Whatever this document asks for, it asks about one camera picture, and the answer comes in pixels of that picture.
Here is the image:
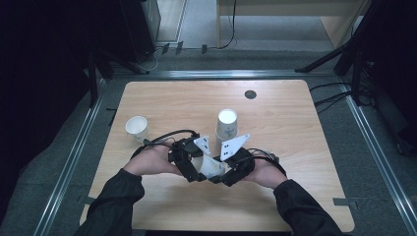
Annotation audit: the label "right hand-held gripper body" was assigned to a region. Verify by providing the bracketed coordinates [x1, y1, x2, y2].
[219, 133, 256, 188]

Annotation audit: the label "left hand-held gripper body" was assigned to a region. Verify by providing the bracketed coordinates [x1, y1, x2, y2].
[168, 135, 211, 181]

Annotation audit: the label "white printed paper cup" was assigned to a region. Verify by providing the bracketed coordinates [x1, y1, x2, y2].
[193, 153, 227, 180]
[125, 115, 149, 143]

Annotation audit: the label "person's right hand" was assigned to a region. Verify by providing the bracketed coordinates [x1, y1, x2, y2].
[245, 159, 289, 190]

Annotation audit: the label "person's left hand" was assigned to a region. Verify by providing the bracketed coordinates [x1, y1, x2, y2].
[123, 146, 183, 177]

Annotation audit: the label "black metal stand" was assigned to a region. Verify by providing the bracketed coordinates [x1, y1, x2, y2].
[87, 48, 150, 107]

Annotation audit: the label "black cabinet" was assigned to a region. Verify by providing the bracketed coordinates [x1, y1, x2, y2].
[119, 0, 161, 63]

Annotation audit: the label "black tripod stand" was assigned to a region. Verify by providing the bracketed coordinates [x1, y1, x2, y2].
[294, 0, 385, 106]

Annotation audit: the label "light wooden desk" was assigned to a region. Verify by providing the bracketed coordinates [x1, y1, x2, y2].
[215, 0, 373, 49]

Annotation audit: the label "left hand-held gripper black cable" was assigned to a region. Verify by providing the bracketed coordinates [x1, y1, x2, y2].
[131, 129, 201, 160]

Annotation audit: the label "hand-held gripper black cable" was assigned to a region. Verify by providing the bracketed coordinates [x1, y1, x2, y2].
[247, 147, 288, 176]
[131, 129, 201, 160]

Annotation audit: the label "right hand-held gripper black cable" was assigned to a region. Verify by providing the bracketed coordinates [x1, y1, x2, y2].
[247, 147, 288, 176]

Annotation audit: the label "horizontal metal floor rail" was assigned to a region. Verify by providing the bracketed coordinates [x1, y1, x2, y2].
[112, 69, 335, 80]

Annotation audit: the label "thin white cable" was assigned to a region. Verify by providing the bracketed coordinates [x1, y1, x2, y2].
[141, 47, 159, 73]

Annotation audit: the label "black floor cables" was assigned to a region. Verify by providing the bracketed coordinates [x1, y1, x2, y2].
[309, 82, 353, 114]

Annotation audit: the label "long metal floor rail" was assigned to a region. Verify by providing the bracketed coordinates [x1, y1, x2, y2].
[32, 80, 107, 236]
[340, 82, 417, 235]

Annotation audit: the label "hanging black cable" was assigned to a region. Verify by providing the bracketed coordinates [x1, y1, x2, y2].
[218, 0, 238, 50]

